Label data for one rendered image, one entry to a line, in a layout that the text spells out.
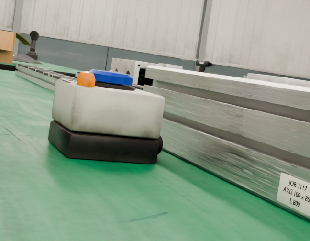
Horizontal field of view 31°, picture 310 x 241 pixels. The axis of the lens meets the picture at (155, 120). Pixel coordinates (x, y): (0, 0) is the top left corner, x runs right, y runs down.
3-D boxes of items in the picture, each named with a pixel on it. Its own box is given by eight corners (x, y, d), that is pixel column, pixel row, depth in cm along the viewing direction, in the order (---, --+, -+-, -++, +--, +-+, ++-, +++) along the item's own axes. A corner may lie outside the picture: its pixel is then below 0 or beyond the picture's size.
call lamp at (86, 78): (74, 83, 46) (76, 69, 46) (91, 85, 46) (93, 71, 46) (79, 85, 44) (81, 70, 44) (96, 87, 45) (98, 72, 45)
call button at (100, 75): (80, 88, 50) (83, 67, 50) (121, 93, 52) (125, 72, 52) (93, 93, 47) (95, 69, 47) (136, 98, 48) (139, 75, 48)
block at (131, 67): (110, 88, 170) (115, 57, 169) (144, 93, 175) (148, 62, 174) (123, 92, 161) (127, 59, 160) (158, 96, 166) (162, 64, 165)
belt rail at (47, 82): (15, 73, 171) (16, 64, 171) (27, 75, 173) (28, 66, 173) (108, 116, 84) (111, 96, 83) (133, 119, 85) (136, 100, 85)
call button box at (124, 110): (47, 141, 52) (55, 74, 51) (142, 149, 56) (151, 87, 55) (66, 158, 45) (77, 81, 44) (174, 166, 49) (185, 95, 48)
